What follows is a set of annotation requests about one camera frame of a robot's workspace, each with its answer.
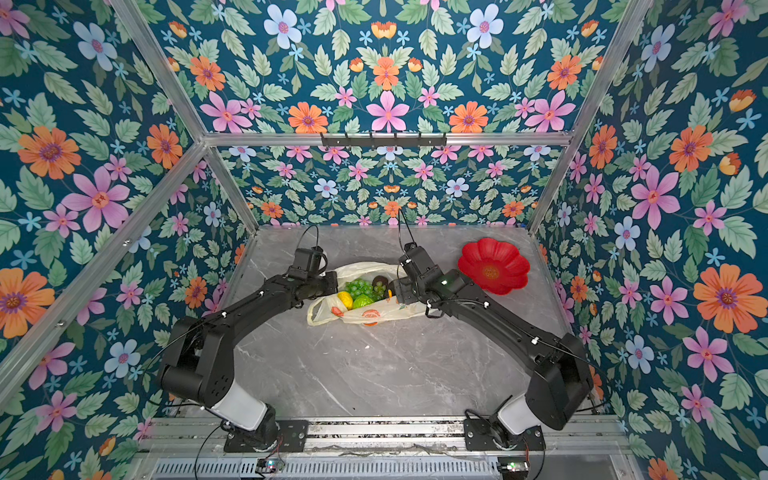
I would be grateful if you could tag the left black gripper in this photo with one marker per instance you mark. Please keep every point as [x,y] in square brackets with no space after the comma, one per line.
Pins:
[331,283]

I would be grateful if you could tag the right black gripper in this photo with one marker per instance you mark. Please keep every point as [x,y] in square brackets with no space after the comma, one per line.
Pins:
[402,287]

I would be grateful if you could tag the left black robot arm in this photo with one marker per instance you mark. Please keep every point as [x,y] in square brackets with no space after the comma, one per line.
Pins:
[198,364]

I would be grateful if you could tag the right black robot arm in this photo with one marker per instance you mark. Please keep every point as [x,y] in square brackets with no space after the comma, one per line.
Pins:
[560,377]

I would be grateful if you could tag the yellow fake lemon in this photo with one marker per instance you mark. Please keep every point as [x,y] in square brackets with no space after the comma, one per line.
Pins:
[346,299]

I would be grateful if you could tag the green fake grapes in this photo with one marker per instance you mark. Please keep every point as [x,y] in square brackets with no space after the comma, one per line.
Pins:
[360,287]

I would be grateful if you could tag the green fake lime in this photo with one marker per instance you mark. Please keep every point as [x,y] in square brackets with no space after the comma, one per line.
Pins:
[362,301]

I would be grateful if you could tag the red flower-shaped plastic plate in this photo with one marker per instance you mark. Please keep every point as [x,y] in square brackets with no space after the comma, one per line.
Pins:
[496,266]

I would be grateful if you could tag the white vent grille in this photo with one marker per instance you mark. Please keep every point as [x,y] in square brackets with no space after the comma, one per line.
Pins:
[328,468]

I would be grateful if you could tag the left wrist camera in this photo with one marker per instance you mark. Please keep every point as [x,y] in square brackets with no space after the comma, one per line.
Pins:
[308,263]

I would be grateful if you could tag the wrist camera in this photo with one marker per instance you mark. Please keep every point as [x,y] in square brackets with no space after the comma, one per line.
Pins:
[414,261]
[308,263]

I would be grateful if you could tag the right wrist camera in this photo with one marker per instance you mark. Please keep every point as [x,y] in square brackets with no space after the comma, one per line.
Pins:
[414,261]

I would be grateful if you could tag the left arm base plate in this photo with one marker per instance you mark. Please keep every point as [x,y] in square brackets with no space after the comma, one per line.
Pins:
[271,436]

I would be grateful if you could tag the black hook rail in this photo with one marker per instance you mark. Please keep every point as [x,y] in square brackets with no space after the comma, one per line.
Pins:
[371,140]

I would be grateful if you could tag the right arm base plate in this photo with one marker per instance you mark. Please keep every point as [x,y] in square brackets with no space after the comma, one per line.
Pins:
[482,435]

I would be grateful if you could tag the aluminium front rail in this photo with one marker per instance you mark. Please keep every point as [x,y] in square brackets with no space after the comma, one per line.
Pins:
[452,435]

